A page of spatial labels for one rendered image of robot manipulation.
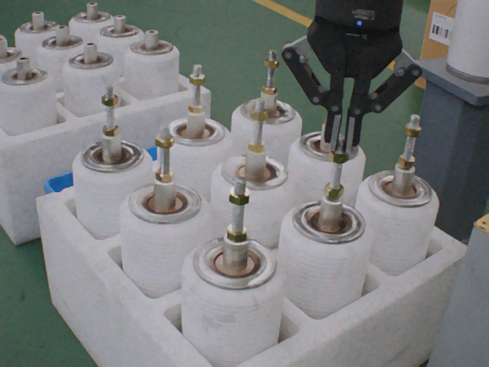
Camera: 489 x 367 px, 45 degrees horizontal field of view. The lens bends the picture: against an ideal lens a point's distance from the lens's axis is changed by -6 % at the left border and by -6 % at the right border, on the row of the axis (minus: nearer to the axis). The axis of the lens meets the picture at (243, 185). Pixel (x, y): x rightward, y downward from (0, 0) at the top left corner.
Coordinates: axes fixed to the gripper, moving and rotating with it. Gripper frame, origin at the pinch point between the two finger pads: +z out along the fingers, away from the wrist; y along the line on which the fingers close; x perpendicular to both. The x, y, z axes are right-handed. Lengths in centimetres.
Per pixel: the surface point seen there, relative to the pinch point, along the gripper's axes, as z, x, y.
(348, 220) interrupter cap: 10.2, 0.5, 2.1
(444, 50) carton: 23, 107, 30
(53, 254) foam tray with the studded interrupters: 23.8, 4.2, -32.9
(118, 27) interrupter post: 9, 53, -40
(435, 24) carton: 17, 110, 27
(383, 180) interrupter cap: 10.2, 9.7, 6.1
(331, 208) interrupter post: 8.0, -1.1, 0.0
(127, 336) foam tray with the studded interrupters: 21.9, -9.1, -18.9
